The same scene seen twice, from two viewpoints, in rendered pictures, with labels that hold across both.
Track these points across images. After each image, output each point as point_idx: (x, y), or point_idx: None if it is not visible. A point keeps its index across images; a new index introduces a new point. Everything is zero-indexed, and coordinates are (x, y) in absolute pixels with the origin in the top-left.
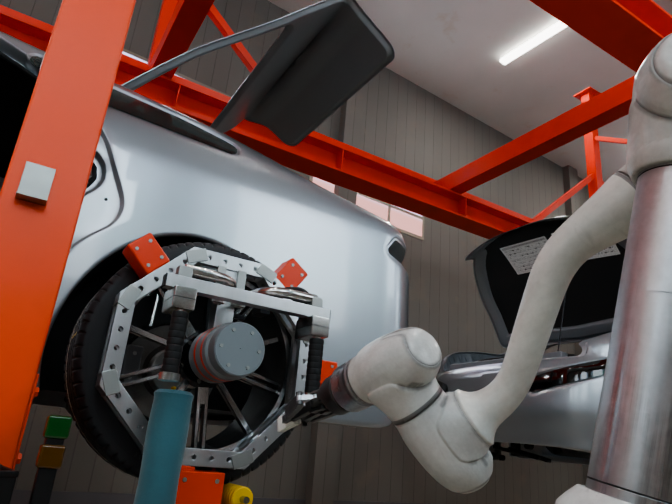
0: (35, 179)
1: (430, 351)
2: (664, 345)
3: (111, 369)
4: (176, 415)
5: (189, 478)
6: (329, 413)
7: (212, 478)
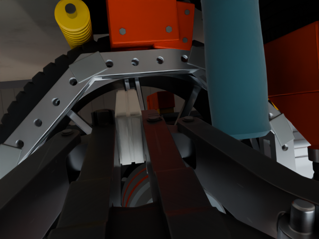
0: None
1: None
2: None
3: (285, 143)
4: (251, 100)
5: (162, 31)
6: (28, 192)
7: (130, 34)
